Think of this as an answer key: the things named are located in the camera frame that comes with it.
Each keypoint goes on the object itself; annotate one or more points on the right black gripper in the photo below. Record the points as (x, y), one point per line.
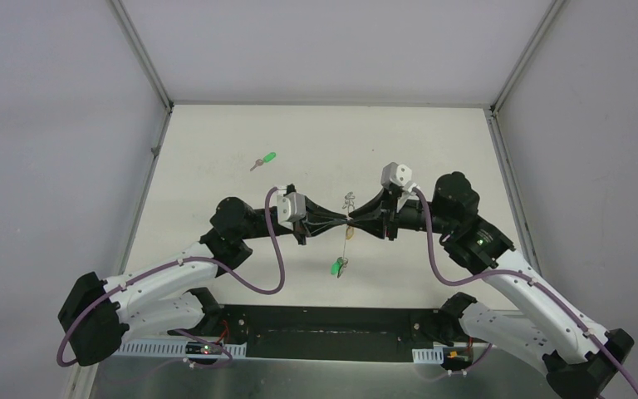
(385, 207)

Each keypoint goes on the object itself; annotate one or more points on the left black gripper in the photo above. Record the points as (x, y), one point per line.
(301, 224)

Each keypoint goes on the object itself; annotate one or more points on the large wire keyring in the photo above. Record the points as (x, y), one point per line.
(348, 206)

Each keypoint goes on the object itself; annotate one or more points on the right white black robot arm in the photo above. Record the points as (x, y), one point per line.
(577, 356)

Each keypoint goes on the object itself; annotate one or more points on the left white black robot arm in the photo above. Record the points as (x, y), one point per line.
(99, 315)

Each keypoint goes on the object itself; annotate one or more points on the green tagged loose key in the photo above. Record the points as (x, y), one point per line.
(264, 160)

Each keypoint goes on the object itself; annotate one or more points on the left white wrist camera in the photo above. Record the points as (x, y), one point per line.
(291, 206)

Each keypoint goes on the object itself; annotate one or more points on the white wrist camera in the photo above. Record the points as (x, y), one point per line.
(291, 206)
(399, 175)

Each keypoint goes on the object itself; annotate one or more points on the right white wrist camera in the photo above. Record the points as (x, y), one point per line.
(399, 175)

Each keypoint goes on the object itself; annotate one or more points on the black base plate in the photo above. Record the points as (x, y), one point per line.
(330, 334)

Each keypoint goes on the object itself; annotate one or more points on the right white cable duct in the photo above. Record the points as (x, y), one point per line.
(432, 355)

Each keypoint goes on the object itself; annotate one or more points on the white cable duct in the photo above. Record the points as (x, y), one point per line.
(168, 349)
(432, 355)

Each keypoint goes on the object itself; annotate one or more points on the right aluminium frame post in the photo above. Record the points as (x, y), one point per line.
(498, 131)

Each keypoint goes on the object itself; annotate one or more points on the aluminium frame post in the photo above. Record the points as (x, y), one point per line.
(498, 131)
(154, 120)

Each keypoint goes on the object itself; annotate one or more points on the left white cable duct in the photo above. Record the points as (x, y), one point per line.
(168, 349)

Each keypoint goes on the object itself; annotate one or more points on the left aluminium frame post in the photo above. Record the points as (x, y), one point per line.
(154, 120)

